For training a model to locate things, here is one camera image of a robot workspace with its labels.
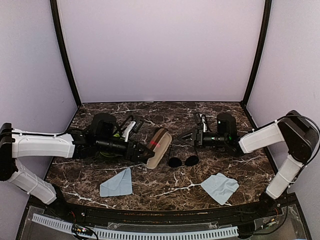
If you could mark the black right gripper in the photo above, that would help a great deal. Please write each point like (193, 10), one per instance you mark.
(199, 139)

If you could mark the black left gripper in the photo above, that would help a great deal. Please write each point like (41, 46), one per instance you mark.
(133, 155)

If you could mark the plaid brown glasses case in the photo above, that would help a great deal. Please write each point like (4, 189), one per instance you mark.
(159, 144)

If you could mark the blue cleaning cloth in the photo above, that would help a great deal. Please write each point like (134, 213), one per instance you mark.
(219, 187)
(118, 185)

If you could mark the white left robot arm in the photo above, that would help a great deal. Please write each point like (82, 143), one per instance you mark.
(15, 144)

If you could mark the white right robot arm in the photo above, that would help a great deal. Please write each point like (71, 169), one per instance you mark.
(299, 134)

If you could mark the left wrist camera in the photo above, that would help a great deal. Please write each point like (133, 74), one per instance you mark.
(133, 128)

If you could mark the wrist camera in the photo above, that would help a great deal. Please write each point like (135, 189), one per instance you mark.
(133, 128)
(201, 120)

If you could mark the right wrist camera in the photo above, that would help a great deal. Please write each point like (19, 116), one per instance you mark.
(201, 120)

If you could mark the black corner frame post right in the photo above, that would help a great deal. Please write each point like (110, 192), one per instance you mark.
(259, 52)

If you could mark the black corner frame post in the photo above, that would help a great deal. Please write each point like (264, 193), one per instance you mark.
(259, 52)
(63, 51)

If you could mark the black corner frame post left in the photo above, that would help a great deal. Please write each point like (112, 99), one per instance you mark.
(63, 51)

